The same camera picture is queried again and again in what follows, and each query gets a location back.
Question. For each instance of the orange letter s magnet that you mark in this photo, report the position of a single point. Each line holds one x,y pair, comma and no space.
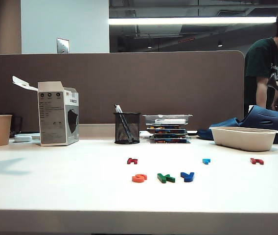
137,179

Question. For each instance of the green letter k magnet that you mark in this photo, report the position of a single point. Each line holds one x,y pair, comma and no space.
162,178

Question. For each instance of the dark blue letter y magnet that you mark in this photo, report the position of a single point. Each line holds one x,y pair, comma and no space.
185,175

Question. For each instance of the letter magnet package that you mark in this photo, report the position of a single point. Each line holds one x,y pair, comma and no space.
168,136
168,132
166,127

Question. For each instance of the red letter h magnet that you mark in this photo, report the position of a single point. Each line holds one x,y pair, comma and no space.
130,161
253,160

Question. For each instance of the light blue letter r magnet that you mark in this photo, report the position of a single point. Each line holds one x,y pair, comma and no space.
205,161

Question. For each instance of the black mesh pen holder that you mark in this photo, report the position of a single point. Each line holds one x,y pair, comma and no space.
127,132

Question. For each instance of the black white pen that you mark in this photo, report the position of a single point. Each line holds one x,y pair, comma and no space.
117,109

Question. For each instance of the white slim box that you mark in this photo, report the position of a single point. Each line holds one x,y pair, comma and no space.
170,121

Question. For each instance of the brown desk partition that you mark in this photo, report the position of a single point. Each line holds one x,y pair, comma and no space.
129,83

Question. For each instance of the teal flat board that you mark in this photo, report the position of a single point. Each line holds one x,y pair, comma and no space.
170,141

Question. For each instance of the white grey mask box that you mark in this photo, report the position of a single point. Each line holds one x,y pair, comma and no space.
52,117

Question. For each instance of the long ceiling light strip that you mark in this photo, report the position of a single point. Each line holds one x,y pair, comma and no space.
178,20

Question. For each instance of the white oval paper tray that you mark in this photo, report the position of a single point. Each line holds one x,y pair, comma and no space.
241,140

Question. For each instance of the blue foam clog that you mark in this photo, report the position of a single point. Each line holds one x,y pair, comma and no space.
259,117

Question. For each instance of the dark glass jar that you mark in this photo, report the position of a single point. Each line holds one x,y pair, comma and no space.
16,127

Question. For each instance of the person in green shirt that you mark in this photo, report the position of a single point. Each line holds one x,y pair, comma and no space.
261,61

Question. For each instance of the silver wall plate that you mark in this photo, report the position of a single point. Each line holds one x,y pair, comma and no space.
62,46

